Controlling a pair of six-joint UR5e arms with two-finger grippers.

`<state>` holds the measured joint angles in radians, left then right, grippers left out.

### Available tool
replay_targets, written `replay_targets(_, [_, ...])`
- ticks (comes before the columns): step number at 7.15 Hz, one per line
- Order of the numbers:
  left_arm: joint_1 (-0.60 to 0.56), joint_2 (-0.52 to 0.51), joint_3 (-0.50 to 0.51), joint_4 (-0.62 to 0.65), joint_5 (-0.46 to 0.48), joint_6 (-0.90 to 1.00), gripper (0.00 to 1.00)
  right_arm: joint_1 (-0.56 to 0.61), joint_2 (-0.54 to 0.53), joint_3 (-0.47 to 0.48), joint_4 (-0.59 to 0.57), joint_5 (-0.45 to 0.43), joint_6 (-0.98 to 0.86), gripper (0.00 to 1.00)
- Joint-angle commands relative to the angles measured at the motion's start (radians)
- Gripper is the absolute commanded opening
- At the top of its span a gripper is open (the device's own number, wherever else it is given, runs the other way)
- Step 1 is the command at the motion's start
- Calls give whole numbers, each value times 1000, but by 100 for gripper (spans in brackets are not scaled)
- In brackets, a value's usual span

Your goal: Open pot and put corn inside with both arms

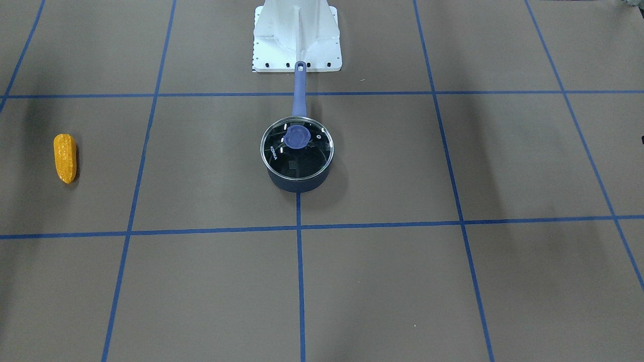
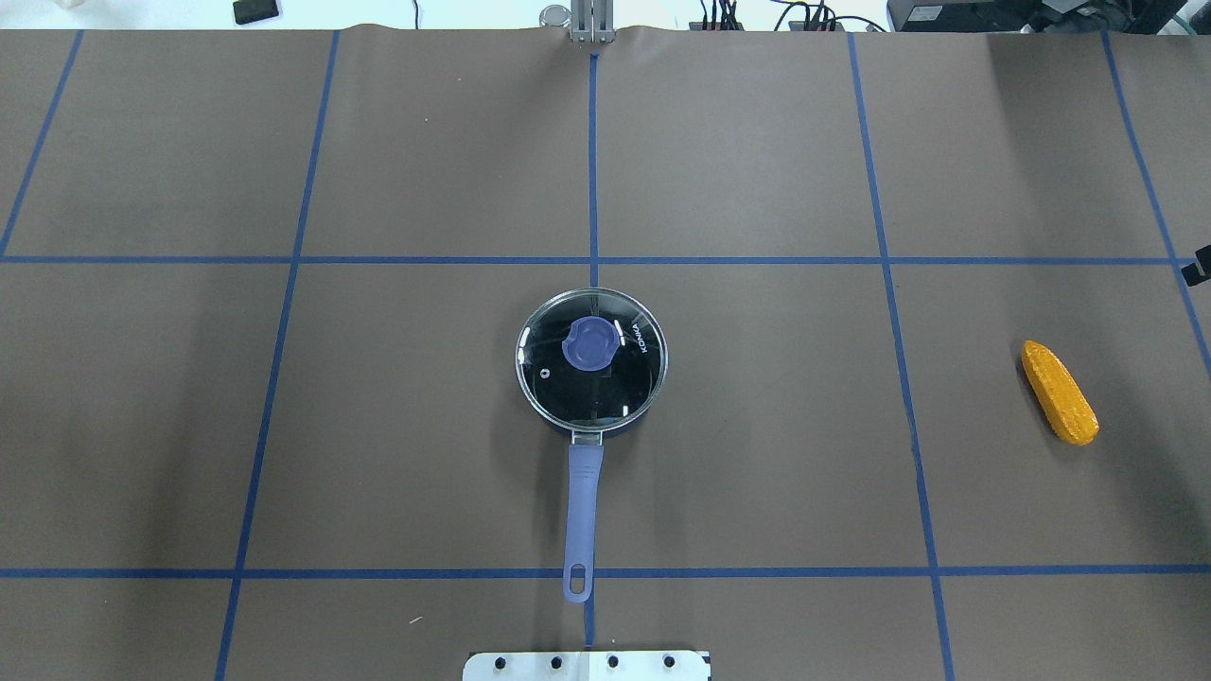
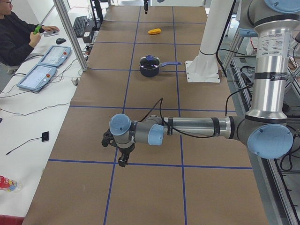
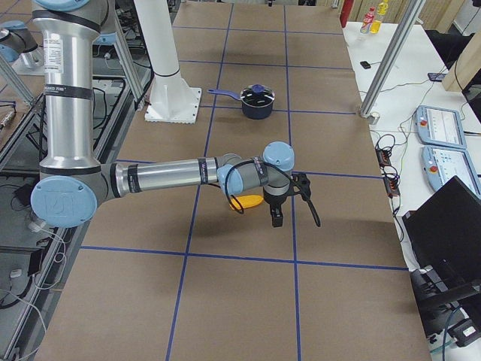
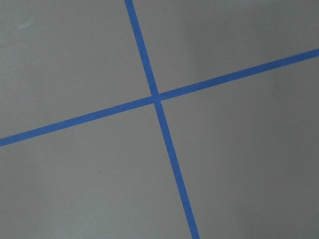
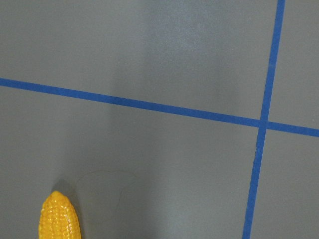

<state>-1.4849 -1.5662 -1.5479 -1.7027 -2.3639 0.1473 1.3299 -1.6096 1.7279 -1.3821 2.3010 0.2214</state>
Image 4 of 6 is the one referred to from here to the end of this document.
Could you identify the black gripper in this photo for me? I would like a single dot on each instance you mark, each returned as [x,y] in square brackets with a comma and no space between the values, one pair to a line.
[273,201]

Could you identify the yellow toy corn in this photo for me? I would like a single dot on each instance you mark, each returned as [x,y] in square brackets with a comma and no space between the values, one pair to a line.
[239,203]

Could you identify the glass pot lid blue knob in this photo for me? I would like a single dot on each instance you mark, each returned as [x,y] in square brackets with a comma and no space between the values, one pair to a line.
[257,95]

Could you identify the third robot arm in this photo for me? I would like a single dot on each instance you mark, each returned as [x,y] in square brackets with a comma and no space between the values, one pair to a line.
[17,42]

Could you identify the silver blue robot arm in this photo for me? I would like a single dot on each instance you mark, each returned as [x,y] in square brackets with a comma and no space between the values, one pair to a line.
[73,182]

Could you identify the dark blue pot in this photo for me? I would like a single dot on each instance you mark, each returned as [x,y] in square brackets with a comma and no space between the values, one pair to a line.
[251,112]

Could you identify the black orange power strip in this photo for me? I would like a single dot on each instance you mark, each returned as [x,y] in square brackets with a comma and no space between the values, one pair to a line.
[391,177]

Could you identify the white column base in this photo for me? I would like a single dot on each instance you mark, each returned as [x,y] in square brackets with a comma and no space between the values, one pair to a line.
[172,100]

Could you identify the black laptop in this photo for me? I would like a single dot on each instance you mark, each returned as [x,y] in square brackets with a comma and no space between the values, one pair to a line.
[447,228]

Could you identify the lower teach pendant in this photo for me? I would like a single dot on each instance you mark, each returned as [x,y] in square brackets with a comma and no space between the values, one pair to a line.
[443,163]

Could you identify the teach pendant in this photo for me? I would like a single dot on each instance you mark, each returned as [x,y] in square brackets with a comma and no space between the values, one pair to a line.
[443,163]
[439,126]

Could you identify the black monitor stand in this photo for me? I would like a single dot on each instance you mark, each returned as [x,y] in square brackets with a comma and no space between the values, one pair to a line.
[451,307]

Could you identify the black phone on table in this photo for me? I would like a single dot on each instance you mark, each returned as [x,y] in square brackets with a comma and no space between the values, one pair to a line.
[365,65]

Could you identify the upper teach pendant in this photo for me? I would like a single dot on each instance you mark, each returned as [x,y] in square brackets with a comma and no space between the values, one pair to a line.
[439,126]

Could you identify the yellow drink bottle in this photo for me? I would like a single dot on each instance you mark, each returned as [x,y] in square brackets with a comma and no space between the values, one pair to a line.
[380,13]

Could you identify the red drink bottle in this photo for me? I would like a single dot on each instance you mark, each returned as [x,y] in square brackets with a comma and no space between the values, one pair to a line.
[367,21]

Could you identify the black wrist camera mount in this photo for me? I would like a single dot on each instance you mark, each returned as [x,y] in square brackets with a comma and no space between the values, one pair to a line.
[301,186]

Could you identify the aluminium frame post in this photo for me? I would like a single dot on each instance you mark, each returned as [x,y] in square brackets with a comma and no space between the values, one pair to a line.
[398,39]

